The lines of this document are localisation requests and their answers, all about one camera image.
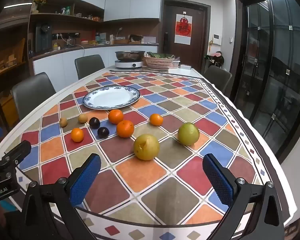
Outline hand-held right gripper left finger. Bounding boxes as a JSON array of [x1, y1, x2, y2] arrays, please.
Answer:
[[20, 153, 102, 240]]

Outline white cabinets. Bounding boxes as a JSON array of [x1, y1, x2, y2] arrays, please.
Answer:
[[36, 0, 163, 22], [32, 45, 158, 85]]

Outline baby high chair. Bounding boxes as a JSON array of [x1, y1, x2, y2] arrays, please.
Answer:
[[206, 55, 225, 68]]

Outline white lower cabinets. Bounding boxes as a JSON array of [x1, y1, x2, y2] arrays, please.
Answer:
[[32, 45, 158, 85]]

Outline pink woven basket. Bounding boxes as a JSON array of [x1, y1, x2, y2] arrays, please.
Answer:
[[143, 55, 176, 70]]

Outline blue-rimmed white plate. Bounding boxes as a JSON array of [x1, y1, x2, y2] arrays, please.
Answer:
[[83, 85, 141, 110]]

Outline colourful checkered tablecloth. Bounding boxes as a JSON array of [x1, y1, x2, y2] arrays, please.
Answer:
[[5, 70, 298, 240]]

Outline black coffee machine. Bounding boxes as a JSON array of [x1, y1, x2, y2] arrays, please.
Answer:
[[35, 21, 52, 53]]

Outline orange tangerine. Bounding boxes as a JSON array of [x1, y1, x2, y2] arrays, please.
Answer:
[[149, 113, 164, 126], [70, 128, 85, 143], [108, 109, 124, 125], [116, 120, 135, 138]]

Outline red and white wall calendar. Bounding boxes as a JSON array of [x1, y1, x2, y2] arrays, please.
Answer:
[[174, 14, 192, 46]]

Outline white induction cooker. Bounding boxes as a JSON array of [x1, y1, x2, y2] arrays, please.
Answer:
[[114, 59, 144, 69]]

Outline wall power outlets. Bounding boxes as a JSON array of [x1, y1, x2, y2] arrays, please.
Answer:
[[52, 32, 80, 39]]

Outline white upper cabinets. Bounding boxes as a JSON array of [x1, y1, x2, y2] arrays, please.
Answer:
[[36, 0, 163, 22]]

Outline green apple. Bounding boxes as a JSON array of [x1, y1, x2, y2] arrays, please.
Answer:
[[133, 134, 160, 161], [177, 122, 200, 146]]

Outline dark brown door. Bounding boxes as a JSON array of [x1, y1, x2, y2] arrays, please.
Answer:
[[160, 0, 211, 73]]

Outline dark purple plum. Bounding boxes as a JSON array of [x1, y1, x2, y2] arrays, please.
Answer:
[[97, 127, 110, 139], [89, 117, 101, 129]]

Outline grey dining chair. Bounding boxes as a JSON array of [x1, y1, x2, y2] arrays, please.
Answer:
[[11, 72, 57, 122], [204, 65, 232, 93], [74, 54, 106, 80]]

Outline dark glass sliding doors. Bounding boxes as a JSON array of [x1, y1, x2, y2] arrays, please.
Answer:
[[234, 0, 300, 160]]

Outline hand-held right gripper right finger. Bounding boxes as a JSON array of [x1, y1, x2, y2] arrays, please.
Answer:
[[202, 153, 285, 240]]

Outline green leafy vegetables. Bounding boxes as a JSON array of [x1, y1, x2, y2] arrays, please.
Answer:
[[146, 52, 175, 59]]

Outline wooden wall shelf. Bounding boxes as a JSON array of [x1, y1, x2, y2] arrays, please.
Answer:
[[29, 0, 105, 25]]

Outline green apple front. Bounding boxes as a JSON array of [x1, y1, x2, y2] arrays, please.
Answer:
[[133, 134, 160, 161]]

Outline steel pot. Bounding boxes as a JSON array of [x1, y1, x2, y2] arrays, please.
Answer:
[[114, 50, 146, 61]]

